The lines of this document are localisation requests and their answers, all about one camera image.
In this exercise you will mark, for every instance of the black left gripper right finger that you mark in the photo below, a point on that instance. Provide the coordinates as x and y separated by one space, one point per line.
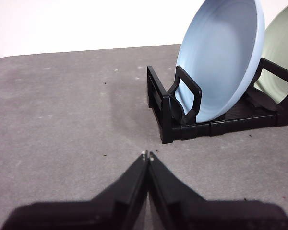
187 213

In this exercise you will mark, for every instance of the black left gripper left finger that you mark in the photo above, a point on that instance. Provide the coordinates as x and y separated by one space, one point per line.
105 213

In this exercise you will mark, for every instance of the pale green plate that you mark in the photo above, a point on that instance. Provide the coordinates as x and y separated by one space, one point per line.
278 43

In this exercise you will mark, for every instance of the black plastic plate rack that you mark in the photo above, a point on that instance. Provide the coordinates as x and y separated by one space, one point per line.
196 130

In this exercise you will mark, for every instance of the light blue plate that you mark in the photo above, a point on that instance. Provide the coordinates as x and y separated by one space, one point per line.
218 60

